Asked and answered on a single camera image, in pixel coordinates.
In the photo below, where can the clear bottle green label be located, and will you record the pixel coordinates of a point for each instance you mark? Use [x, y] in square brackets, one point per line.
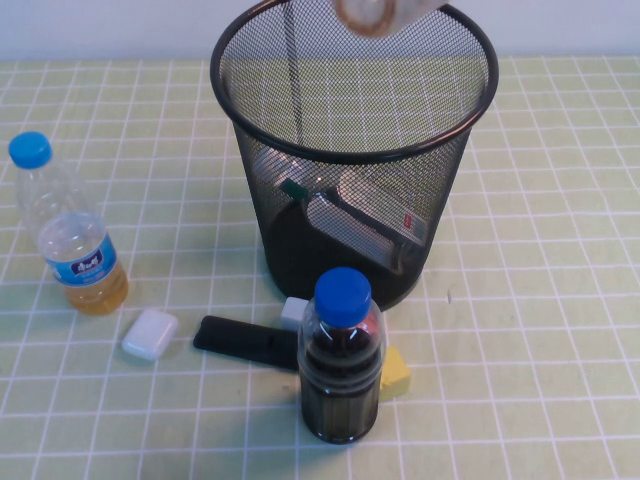
[360, 220]

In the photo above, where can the brown label bottle white cap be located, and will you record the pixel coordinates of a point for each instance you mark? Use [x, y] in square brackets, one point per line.
[370, 15]

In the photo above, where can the black mesh wastebasket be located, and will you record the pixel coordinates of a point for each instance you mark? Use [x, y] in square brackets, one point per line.
[350, 100]

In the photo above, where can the small white cube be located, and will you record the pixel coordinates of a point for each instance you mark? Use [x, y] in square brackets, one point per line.
[291, 312]

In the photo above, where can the black flat remote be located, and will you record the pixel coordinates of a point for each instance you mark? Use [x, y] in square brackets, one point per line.
[240, 340]

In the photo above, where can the dark cola bottle blue cap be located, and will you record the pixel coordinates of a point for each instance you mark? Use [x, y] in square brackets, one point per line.
[340, 380]

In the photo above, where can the yellow block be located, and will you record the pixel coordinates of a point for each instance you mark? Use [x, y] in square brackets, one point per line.
[395, 372]

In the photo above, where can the white earbud case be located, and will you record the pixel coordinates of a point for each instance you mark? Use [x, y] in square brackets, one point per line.
[150, 334]

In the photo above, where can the blue label bottle yellow liquid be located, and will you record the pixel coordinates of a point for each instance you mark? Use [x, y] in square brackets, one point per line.
[82, 260]

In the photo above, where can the green checkered tablecloth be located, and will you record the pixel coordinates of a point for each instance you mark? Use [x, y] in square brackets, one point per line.
[150, 425]

